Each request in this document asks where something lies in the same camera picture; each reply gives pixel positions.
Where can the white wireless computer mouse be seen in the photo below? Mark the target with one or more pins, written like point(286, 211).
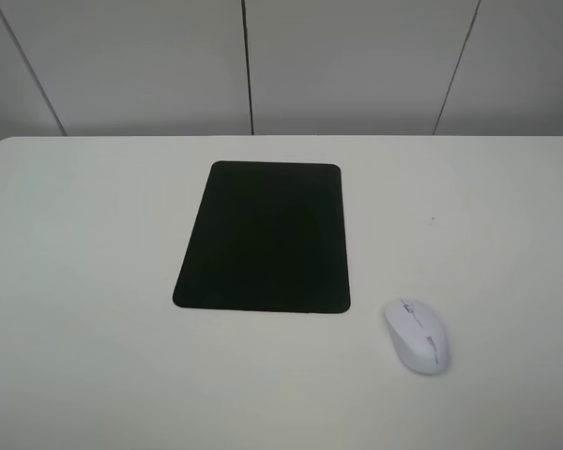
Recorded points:
point(419, 338)

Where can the black rectangular mouse pad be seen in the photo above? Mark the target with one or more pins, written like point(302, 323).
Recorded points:
point(268, 237)

